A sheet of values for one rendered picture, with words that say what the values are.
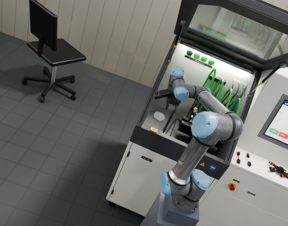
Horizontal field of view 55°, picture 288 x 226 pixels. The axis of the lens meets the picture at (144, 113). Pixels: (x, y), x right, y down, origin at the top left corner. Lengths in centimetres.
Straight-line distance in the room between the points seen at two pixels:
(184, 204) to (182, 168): 30
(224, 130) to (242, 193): 105
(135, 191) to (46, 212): 73
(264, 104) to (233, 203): 76
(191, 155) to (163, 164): 80
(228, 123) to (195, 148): 18
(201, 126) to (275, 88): 101
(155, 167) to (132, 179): 25
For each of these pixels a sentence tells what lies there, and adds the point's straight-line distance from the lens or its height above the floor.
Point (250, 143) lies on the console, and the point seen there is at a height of 104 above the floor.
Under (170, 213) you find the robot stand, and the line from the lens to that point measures 162.
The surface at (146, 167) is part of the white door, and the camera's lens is 214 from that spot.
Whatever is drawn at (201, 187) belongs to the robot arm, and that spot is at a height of 111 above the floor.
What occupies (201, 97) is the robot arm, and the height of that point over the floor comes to 144.
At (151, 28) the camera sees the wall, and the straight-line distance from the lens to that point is 399.
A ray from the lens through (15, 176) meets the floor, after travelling 268.
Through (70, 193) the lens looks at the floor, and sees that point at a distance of 260.
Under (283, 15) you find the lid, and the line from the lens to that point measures 132.
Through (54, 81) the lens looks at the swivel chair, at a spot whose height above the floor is 11.
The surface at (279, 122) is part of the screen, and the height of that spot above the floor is 126.
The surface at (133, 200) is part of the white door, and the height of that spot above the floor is 21.
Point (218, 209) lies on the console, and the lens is 233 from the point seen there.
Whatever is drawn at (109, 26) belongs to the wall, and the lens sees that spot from 410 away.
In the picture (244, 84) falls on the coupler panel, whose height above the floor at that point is 132.
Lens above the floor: 211
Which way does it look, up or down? 35 degrees down
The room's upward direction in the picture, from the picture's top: 23 degrees clockwise
